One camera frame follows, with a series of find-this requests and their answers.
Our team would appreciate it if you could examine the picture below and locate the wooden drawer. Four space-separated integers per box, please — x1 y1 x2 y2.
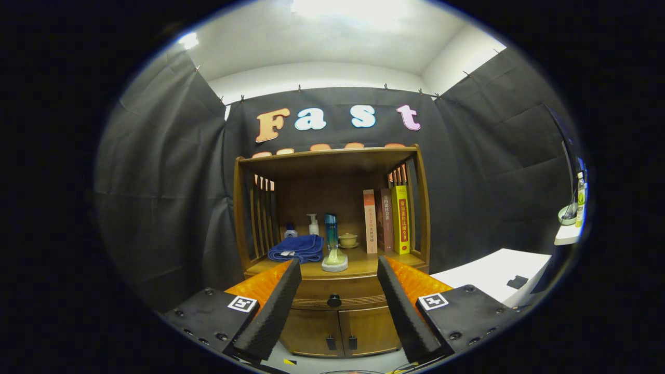
291 275 388 311

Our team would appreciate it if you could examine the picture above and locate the green-handled white scrub brush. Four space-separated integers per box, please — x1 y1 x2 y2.
321 246 349 273

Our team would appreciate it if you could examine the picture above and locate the tall blue glass bottle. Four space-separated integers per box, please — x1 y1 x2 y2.
325 213 339 250

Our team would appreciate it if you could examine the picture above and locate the green drink bottle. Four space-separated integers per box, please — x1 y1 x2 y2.
576 171 587 228

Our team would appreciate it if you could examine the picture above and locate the brown book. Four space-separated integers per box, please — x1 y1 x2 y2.
377 188 394 252

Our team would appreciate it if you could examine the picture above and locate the wooden countertop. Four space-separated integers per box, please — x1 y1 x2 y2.
244 248 429 278

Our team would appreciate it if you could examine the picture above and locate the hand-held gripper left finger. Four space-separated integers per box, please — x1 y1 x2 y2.
158 258 303 364

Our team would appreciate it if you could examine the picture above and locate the orange and white book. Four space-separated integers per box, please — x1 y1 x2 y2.
363 189 378 254

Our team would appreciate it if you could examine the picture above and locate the wooden cabinet door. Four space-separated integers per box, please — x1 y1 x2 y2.
339 305 402 357
278 311 343 358

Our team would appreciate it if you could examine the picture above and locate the white shelf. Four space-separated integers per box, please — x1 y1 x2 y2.
554 223 585 246

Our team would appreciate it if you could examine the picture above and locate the wooden cabinet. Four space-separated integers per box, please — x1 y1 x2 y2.
233 144 432 359

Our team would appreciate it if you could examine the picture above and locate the white side cabinet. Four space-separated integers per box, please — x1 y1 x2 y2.
430 248 552 304

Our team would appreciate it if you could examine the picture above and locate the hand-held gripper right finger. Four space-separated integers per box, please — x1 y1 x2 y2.
377 256 523 364

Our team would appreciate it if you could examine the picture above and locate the blue folded towel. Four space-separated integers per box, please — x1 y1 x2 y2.
268 234 325 264

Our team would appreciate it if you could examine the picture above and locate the yellow book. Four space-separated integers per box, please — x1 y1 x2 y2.
391 185 411 255

